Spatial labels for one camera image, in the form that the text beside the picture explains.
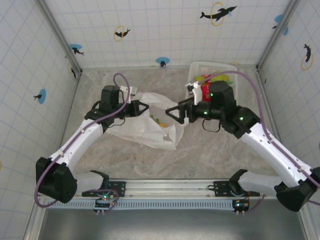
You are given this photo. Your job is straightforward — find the orange fake fruit green leaves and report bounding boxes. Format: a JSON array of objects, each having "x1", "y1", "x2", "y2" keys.
[{"x1": 150, "y1": 114, "x2": 167, "y2": 128}]

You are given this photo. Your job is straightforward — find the white plastic bag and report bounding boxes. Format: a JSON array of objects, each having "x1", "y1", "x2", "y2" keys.
[{"x1": 106, "y1": 91, "x2": 185, "y2": 151}]

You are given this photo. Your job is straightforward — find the large green fake fruit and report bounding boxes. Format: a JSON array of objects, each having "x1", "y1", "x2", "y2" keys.
[{"x1": 212, "y1": 73, "x2": 231, "y2": 83}]

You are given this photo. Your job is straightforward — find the white plastic basket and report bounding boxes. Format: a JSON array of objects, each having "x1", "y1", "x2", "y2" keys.
[{"x1": 184, "y1": 61, "x2": 239, "y2": 100}]

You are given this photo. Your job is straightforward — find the blue circle animal sticker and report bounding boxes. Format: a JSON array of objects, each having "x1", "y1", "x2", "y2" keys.
[
  {"x1": 33, "y1": 88, "x2": 47, "y2": 104},
  {"x1": 271, "y1": 13, "x2": 290, "y2": 36}
]

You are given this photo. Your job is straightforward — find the left circuit board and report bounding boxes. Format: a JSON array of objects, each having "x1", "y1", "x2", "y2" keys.
[{"x1": 93, "y1": 196, "x2": 119, "y2": 216}]

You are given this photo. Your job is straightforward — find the circuit board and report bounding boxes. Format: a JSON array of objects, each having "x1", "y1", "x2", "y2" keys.
[
  {"x1": 231, "y1": 198, "x2": 251, "y2": 216},
  {"x1": 93, "y1": 196, "x2": 119, "y2": 216}
]

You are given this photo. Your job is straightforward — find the right circuit board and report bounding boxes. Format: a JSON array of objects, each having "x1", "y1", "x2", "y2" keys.
[{"x1": 231, "y1": 198, "x2": 251, "y2": 216}]

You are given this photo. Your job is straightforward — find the grey metal panel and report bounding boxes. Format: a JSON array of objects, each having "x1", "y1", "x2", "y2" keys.
[{"x1": 37, "y1": 208, "x2": 310, "y2": 240}]

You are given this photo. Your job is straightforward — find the thin black left gripper cable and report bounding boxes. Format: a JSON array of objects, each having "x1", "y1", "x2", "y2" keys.
[{"x1": 109, "y1": 117, "x2": 126, "y2": 129}]

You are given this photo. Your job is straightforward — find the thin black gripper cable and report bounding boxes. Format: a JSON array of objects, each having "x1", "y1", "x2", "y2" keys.
[
  {"x1": 109, "y1": 117, "x2": 126, "y2": 129},
  {"x1": 201, "y1": 118, "x2": 222, "y2": 132}
]

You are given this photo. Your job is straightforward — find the thin black right gripper cable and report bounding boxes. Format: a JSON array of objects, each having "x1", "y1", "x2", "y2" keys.
[{"x1": 201, "y1": 118, "x2": 222, "y2": 132}]

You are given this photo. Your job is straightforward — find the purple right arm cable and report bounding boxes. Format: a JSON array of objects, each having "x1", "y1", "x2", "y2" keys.
[{"x1": 198, "y1": 70, "x2": 320, "y2": 215}]

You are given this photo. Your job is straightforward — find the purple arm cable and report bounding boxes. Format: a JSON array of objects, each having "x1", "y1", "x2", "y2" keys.
[
  {"x1": 34, "y1": 72, "x2": 132, "y2": 208},
  {"x1": 198, "y1": 70, "x2": 320, "y2": 215}
]

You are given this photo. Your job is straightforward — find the aluminium side rail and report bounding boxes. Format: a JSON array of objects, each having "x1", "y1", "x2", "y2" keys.
[
  {"x1": 256, "y1": 68, "x2": 282, "y2": 146},
  {"x1": 53, "y1": 72, "x2": 83, "y2": 156}
]

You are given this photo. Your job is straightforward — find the black animal yellow ring sticker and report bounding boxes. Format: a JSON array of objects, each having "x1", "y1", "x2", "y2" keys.
[
  {"x1": 67, "y1": 61, "x2": 77, "y2": 80},
  {"x1": 300, "y1": 43, "x2": 315, "y2": 71}
]

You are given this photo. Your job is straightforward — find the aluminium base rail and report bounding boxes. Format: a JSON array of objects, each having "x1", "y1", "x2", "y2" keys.
[{"x1": 39, "y1": 177, "x2": 276, "y2": 201}]

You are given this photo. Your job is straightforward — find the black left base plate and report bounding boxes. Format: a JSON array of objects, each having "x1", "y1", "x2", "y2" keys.
[{"x1": 81, "y1": 180, "x2": 127, "y2": 199}]

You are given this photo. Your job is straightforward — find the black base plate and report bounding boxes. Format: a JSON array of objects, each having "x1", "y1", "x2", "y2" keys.
[
  {"x1": 81, "y1": 180, "x2": 127, "y2": 199},
  {"x1": 213, "y1": 180, "x2": 251, "y2": 198}
]

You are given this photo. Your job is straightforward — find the aluminium corner post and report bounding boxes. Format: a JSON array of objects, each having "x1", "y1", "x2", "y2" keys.
[
  {"x1": 36, "y1": 0, "x2": 83, "y2": 75},
  {"x1": 255, "y1": 0, "x2": 301, "y2": 72}
]

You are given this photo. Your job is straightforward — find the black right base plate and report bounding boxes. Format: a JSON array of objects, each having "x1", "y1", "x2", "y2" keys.
[{"x1": 213, "y1": 180, "x2": 251, "y2": 198}]

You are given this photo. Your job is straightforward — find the slotted grey cable duct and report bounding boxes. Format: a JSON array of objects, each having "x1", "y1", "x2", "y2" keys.
[{"x1": 46, "y1": 199, "x2": 238, "y2": 210}]

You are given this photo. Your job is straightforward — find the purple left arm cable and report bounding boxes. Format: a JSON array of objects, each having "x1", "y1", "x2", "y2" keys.
[{"x1": 34, "y1": 72, "x2": 132, "y2": 208}]

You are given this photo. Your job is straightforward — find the aluminium frame leg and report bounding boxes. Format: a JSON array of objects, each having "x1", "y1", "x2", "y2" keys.
[
  {"x1": 298, "y1": 209, "x2": 316, "y2": 240},
  {"x1": 23, "y1": 199, "x2": 47, "y2": 240}
]

